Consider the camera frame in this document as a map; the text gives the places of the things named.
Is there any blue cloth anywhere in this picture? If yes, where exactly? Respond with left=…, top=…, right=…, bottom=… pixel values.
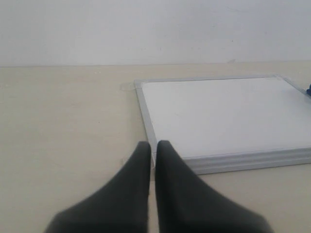
left=306, top=84, right=311, bottom=97

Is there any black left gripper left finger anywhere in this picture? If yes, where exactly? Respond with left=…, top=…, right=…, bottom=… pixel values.
left=45, top=141, right=151, bottom=233

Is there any clear tape far left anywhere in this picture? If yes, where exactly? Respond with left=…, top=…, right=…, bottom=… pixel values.
left=120, top=82, right=136, bottom=91

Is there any white board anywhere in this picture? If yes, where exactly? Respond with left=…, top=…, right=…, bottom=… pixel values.
left=134, top=75, right=311, bottom=174

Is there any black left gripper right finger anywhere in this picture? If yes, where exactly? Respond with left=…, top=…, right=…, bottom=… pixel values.
left=155, top=140, right=273, bottom=233

